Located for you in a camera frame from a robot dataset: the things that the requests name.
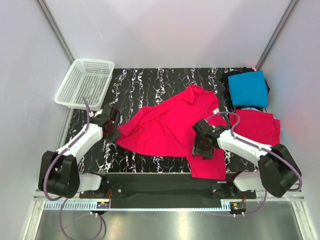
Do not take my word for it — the aluminium frame rail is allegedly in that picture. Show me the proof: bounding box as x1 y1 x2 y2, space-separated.
32 180 305 212

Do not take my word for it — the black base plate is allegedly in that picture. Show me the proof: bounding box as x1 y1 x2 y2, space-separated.
79 173 247 199

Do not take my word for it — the folded red t shirt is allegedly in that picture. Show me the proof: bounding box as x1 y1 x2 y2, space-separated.
233 109 281 146

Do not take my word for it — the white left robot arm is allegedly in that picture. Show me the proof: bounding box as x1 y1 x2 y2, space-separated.
38 105 121 201

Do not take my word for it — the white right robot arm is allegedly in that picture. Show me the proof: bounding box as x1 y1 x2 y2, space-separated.
192 119 302 198

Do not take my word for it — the folded blue t shirt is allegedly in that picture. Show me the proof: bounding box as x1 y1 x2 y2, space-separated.
228 70 269 108

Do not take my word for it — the white plastic basket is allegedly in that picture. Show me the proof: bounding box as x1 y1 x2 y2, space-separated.
54 58 115 111

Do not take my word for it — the folded black t shirt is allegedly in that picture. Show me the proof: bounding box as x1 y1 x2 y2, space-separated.
220 67 270 110

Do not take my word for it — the red t shirt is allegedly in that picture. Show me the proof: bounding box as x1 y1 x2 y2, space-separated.
117 84 226 181
233 109 281 146

